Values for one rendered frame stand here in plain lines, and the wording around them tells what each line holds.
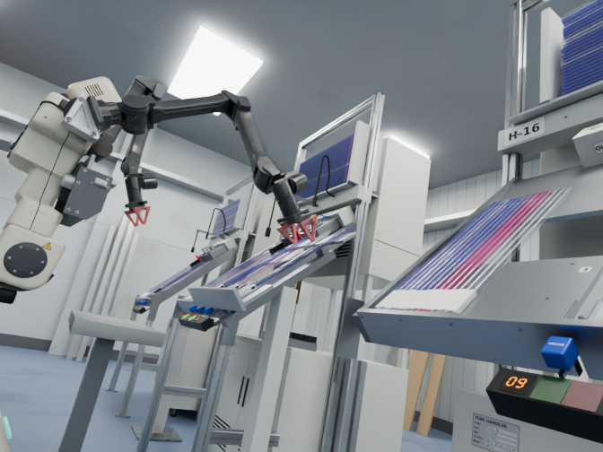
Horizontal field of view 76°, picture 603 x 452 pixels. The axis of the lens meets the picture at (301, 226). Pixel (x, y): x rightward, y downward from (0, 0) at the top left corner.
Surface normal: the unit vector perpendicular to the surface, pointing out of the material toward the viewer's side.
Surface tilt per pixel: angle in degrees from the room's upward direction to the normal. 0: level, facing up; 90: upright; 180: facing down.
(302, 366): 90
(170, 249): 90
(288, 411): 90
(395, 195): 90
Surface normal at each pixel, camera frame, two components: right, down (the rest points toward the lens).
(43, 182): 0.66, -0.09
